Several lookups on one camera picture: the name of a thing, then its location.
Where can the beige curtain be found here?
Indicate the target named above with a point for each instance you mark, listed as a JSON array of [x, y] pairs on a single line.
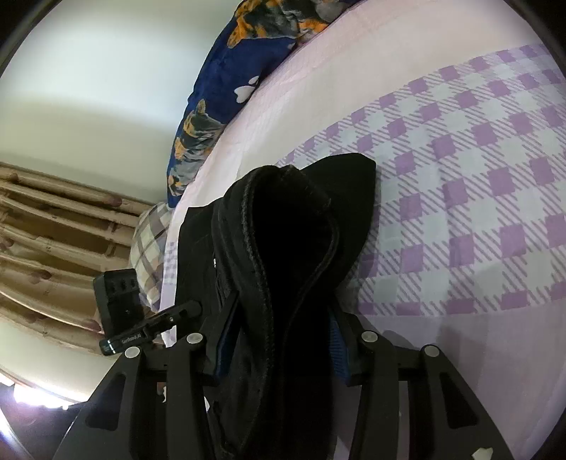
[[44, 247]]

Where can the pink purple checked bed sheet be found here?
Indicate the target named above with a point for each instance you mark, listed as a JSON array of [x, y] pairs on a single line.
[[442, 177]]

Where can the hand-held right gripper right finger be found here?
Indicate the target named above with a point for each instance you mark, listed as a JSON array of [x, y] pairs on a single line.
[[338, 354]]

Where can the black pants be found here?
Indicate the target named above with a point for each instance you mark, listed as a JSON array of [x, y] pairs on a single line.
[[283, 247]]

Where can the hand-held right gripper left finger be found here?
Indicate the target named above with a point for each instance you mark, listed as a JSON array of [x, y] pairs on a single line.
[[225, 347]]

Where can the blue printed blanket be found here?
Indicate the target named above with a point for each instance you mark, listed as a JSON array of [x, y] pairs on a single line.
[[212, 79]]

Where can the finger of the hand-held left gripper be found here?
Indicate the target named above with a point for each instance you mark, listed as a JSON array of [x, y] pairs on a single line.
[[177, 312]]

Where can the plaid pillow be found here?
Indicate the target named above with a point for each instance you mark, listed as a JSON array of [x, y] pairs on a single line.
[[148, 247]]

